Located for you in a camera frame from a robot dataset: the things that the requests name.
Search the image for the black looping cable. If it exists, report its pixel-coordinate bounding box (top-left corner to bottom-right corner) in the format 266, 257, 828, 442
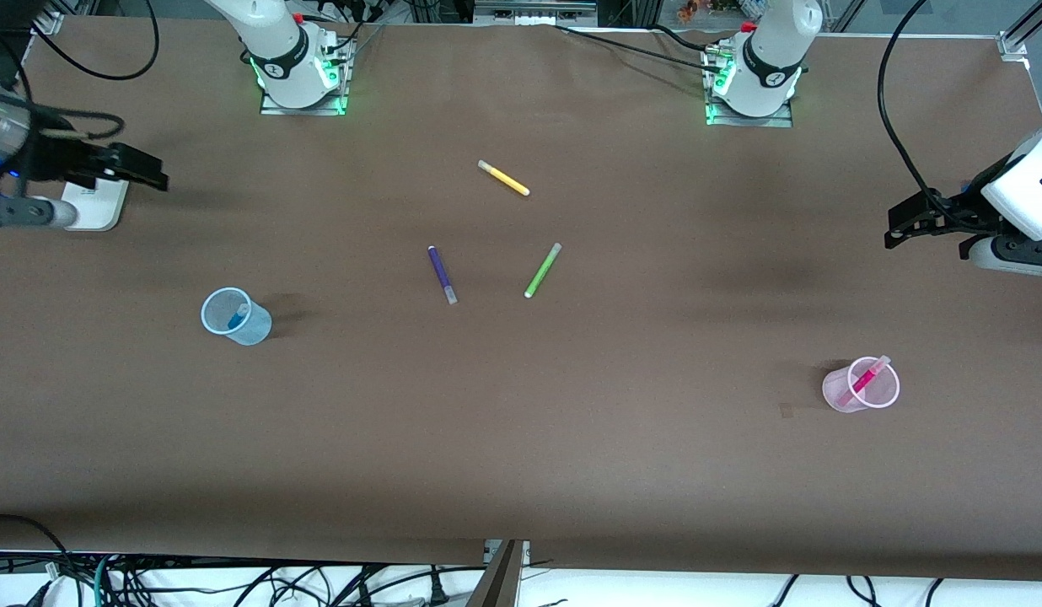
30, 0, 162, 83

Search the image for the green highlighter marker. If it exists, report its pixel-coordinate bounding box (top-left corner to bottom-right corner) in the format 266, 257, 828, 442
524, 243, 563, 299

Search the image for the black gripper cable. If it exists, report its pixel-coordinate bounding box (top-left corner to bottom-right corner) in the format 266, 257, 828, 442
30, 108, 126, 141

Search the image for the translucent pink plastic cup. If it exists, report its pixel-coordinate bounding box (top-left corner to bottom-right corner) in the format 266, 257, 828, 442
822, 356, 900, 414

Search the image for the black floor cable loop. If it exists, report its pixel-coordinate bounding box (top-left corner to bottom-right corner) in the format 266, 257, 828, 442
0, 513, 72, 584

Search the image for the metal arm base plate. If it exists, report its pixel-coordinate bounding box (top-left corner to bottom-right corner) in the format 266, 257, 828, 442
703, 49, 795, 129
258, 35, 355, 117

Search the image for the yellow highlighter marker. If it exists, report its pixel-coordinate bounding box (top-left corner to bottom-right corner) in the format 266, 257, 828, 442
477, 159, 531, 197

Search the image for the translucent blue plastic cup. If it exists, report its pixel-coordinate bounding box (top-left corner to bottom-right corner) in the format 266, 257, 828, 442
201, 287, 273, 346

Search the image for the pink highlighter marker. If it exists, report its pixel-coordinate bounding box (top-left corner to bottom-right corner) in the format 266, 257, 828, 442
850, 355, 892, 397

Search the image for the black cable across mat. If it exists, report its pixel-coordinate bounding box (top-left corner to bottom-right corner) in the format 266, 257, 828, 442
553, 23, 717, 70

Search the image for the purple highlighter marker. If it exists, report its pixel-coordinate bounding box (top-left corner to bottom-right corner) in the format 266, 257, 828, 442
427, 245, 459, 306

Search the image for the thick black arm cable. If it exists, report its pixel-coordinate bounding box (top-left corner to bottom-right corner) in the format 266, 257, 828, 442
876, 0, 994, 227

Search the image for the wooden table leg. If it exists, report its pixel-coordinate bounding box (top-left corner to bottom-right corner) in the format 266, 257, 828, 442
465, 540, 527, 607

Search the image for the white flat box device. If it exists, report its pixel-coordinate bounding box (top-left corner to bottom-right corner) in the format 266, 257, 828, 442
62, 177, 132, 233

